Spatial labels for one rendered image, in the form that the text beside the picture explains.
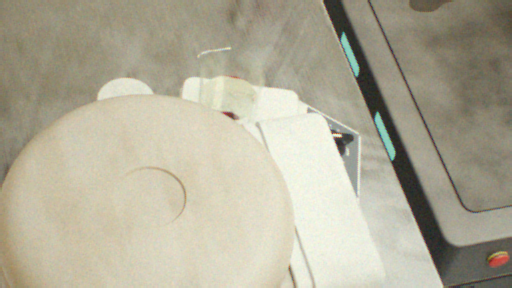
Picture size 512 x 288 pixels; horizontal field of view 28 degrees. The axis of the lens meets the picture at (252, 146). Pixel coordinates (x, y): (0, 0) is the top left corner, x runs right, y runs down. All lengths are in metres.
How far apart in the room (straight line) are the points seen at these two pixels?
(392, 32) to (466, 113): 0.20
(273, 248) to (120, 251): 0.05
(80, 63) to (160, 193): 0.84
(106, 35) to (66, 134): 0.85
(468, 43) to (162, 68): 0.78
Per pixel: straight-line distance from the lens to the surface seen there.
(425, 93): 1.73
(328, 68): 1.21
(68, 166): 0.35
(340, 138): 1.07
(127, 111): 0.37
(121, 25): 1.22
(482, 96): 1.76
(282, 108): 1.05
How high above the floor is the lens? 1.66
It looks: 54 degrees down
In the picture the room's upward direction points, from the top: 12 degrees clockwise
